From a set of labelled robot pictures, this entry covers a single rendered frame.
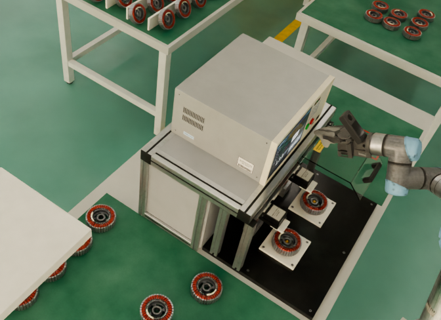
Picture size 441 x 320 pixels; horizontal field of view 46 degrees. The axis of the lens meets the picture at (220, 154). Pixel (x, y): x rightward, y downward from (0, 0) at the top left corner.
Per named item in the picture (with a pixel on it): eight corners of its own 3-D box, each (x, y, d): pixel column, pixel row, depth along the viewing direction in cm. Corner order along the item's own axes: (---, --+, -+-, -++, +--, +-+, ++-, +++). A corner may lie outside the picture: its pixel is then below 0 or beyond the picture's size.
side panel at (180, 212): (201, 246, 196) (211, 194, 173) (196, 251, 194) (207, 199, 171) (142, 208, 204) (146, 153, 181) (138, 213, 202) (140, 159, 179)
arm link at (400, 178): (422, 197, 169) (426, 164, 167) (391, 197, 166) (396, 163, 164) (408, 191, 176) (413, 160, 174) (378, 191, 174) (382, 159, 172)
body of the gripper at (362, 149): (335, 156, 181) (369, 162, 174) (333, 136, 176) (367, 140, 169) (344, 144, 186) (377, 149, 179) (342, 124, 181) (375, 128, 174)
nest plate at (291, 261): (310, 243, 201) (311, 241, 201) (293, 270, 192) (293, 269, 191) (277, 223, 206) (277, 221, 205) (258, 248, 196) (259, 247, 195)
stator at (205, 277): (184, 285, 184) (185, 280, 181) (210, 271, 189) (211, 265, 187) (201, 311, 178) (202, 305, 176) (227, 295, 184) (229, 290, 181)
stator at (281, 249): (304, 242, 200) (307, 237, 197) (291, 262, 193) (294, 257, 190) (279, 227, 203) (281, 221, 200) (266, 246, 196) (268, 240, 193)
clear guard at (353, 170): (382, 162, 203) (388, 153, 199) (359, 200, 189) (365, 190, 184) (309, 124, 213) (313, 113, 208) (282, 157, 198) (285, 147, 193)
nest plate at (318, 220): (335, 204, 217) (336, 202, 216) (320, 227, 207) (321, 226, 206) (304, 186, 221) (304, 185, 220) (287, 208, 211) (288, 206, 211)
